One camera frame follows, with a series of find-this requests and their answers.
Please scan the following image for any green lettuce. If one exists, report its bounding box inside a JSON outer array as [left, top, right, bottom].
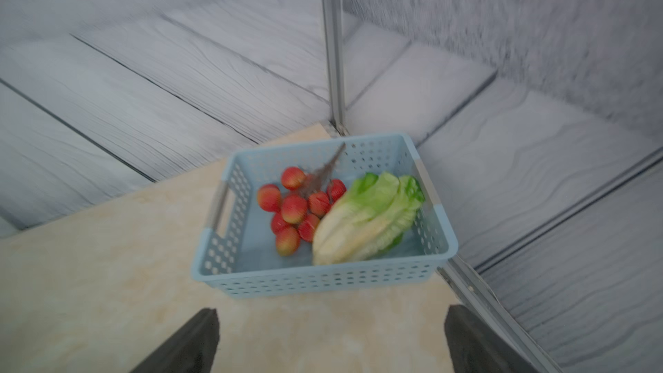
[[313, 172, 426, 266]]

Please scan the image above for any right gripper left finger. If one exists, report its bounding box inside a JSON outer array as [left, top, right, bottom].
[[131, 308, 220, 373]]

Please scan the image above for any light blue plastic basket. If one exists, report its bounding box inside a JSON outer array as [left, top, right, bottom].
[[191, 133, 459, 298]]

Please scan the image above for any right aluminium frame post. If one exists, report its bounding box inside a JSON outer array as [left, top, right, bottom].
[[320, 0, 349, 136]]

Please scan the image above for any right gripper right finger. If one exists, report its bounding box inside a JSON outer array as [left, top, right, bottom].
[[444, 305, 538, 373]]

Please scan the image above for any red cherry tomatoes bunch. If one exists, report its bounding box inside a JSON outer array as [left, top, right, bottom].
[[257, 146, 347, 257]]

